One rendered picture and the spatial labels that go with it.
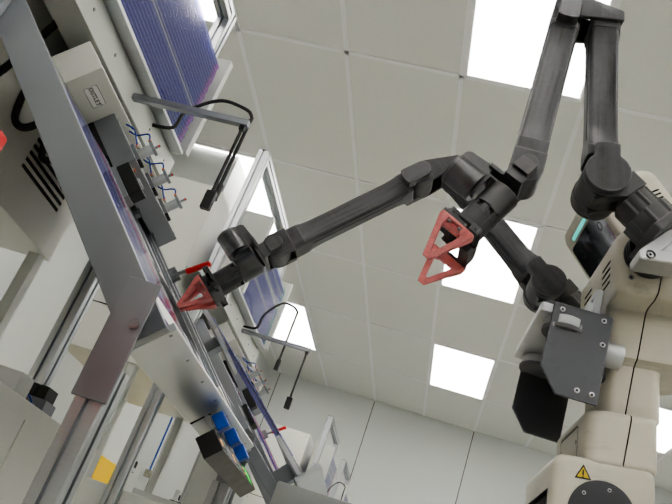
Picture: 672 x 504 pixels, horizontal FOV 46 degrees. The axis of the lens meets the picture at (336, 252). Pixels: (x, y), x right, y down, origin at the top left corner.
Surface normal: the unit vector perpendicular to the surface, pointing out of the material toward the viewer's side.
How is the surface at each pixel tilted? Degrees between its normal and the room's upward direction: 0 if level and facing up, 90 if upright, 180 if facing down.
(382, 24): 180
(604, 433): 90
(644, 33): 180
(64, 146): 90
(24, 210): 90
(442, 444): 90
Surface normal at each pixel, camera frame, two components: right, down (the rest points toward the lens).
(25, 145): 0.94, 0.25
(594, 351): -0.02, -0.45
